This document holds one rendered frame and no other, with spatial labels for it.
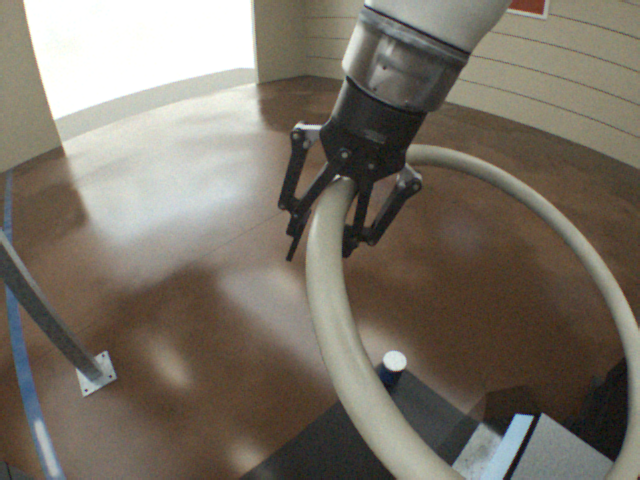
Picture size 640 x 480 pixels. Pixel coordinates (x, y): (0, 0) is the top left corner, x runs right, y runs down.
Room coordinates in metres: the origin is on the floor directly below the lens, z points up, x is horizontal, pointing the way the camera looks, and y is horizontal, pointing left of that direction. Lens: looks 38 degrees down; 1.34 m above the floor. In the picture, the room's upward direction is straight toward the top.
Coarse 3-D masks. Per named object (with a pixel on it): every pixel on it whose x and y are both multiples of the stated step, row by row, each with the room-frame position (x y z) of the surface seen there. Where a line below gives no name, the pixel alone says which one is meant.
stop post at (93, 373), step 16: (0, 240) 0.59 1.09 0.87; (0, 256) 0.57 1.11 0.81; (16, 256) 0.64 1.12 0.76; (0, 272) 0.55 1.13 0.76; (16, 272) 0.58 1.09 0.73; (16, 288) 0.56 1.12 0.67; (32, 288) 0.59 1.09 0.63; (32, 304) 0.57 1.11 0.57; (48, 304) 0.63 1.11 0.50; (48, 320) 0.57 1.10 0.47; (48, 336) 0.54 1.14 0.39; (64, 336) 0.58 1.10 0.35; (64, 352) 0.55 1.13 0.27; (80, 352) 0.59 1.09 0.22; (80, 368) 0.55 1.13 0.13; (96, 368) 0.59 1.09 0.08; (112, 368) 0.64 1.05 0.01; (80, 384) 0.52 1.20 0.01; (96, 384) 0.53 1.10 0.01
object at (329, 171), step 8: (344, 152) 0.26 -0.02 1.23; (352, 152) 0.27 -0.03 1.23; (336, 160) 0.26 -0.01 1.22; (344, 160) 0.26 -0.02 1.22; (328, 168) 0.27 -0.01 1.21; (336, 168) 0.27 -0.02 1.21; (320, 176) 0.27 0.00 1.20; (328, 176) 0.27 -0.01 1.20; (312, 184) 0.28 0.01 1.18; (320, 184) 0.28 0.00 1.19; (304, 192) 0.31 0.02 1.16; (312, 192) 0.28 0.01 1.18; (320, 192) 0.28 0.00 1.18; (304, 200) 0.28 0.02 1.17; (312, 200) 0.28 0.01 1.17; (296, 208) 0.29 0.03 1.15; (304, 208) 0.28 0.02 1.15; (296, 216) 0.29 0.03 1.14
